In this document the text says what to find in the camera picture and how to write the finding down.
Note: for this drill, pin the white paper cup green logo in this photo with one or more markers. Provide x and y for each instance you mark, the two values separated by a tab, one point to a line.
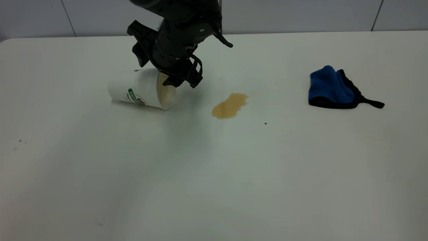
140	90

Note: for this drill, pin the brown coffee spill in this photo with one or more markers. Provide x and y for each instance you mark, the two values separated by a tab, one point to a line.
229	105

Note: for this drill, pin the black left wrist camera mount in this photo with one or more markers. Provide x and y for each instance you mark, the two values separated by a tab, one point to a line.
142	42

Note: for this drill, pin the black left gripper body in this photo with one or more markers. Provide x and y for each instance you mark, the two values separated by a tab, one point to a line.
179	43

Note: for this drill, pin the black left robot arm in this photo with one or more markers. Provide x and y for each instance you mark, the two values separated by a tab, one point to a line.
177	8

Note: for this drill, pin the blue and black cloth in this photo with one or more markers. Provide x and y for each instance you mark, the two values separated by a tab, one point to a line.
329	88

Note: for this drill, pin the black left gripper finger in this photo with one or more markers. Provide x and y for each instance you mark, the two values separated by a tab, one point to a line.
195	75
173	81

